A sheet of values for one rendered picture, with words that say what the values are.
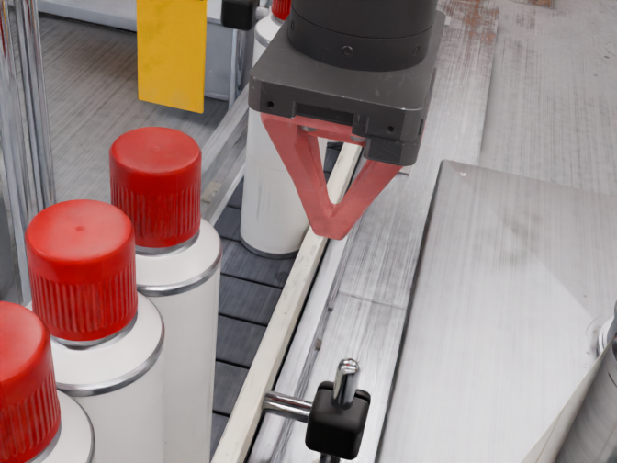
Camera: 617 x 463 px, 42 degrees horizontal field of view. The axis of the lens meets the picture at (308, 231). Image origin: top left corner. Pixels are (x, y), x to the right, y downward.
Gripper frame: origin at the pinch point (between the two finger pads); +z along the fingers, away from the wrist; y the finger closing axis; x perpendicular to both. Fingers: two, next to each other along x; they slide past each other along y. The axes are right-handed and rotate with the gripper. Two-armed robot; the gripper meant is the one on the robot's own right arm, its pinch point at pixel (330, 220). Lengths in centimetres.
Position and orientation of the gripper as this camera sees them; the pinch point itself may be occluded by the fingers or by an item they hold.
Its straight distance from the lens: 38.4
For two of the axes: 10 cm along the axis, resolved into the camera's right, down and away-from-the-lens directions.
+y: 2.2, -5.7, 7.9
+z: -1.0, 8.0, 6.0
